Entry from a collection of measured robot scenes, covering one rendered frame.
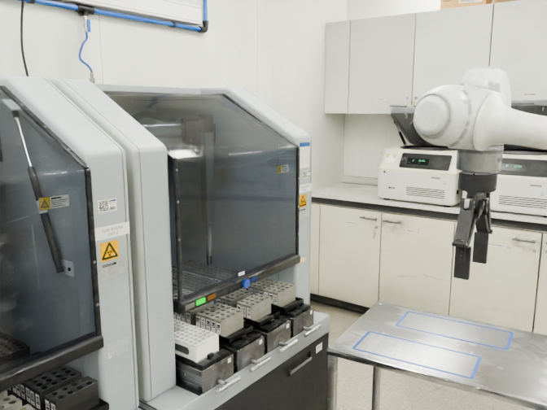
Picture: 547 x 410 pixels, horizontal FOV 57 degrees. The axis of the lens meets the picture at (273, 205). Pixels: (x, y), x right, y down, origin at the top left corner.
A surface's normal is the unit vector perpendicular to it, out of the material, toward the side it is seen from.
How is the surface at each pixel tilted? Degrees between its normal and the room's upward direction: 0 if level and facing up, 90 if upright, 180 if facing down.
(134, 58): 90
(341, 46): 90
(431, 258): 90
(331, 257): 90
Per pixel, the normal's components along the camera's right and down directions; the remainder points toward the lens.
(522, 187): -0.58, 0.15
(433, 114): -0.79, 0.09
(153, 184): 0.80, 0.11
